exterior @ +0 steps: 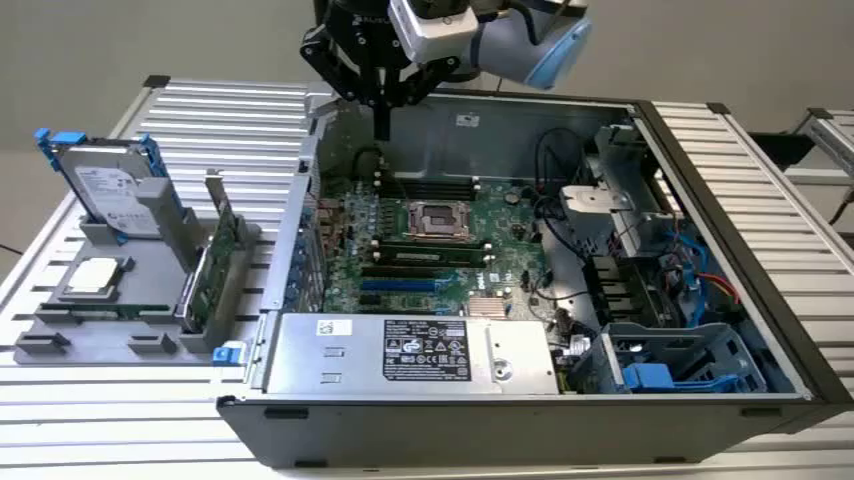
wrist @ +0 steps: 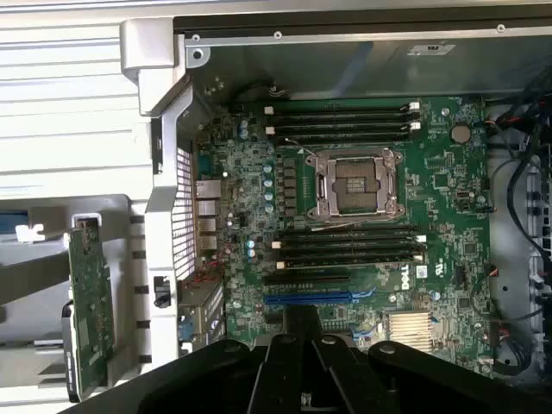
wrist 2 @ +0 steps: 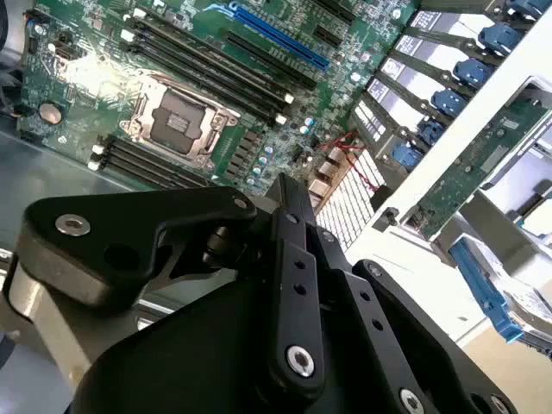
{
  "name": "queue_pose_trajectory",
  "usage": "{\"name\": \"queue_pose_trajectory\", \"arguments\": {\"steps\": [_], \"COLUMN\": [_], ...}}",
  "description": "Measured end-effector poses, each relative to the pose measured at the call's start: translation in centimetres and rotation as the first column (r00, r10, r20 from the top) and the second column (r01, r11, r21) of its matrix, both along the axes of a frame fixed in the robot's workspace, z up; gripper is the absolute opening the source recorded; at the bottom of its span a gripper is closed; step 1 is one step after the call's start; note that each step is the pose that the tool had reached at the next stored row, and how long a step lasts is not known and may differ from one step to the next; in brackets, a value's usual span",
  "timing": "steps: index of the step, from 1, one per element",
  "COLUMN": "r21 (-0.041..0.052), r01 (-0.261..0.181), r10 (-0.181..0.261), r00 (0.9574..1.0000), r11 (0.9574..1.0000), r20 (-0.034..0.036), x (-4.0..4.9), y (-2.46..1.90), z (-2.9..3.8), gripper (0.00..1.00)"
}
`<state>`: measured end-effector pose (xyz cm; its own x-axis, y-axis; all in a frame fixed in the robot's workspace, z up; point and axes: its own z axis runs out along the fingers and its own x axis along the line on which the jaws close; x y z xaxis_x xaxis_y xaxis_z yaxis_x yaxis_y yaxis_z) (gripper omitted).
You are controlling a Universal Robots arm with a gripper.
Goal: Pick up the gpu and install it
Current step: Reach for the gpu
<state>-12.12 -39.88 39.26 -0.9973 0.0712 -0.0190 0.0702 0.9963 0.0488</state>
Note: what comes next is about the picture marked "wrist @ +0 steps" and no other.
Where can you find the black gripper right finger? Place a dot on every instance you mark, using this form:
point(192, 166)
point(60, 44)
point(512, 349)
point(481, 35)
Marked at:
point(409, 379)

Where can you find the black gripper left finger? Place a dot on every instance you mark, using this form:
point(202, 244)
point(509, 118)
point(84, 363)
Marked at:
point(194, 379)

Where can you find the green black graphics card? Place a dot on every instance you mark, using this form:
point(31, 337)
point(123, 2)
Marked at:
point(88, 302)

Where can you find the silver chipset heatsink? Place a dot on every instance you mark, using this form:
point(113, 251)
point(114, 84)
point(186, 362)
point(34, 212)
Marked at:
point(409, 330)

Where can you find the blue expansion slot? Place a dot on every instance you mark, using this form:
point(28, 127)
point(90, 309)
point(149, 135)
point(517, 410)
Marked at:
point(308, 298)

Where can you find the grey parts rack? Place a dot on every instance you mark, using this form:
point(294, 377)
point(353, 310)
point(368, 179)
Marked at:
point(116, 267)

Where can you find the black expansion slot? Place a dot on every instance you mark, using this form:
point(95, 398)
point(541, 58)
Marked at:
point(306, 278)

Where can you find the green motherboard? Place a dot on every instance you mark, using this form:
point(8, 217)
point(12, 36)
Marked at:
point(431, 207)

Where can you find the metal IO port block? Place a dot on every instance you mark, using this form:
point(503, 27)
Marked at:
point(207, 190)

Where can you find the metal socket cover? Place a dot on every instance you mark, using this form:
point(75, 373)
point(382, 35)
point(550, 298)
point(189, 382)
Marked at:
point(385, 183)

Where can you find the CPU socket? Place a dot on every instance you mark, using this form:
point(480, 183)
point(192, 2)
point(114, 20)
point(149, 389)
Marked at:
point(355, 185)

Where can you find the coin cell battery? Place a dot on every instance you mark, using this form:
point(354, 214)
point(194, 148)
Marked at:
point(460, 133)

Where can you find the black silver PC case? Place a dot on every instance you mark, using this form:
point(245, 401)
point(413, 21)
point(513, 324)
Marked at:
point(345, 69)

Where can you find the white case wall label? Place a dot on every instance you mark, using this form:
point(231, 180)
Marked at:
point(431, 48)

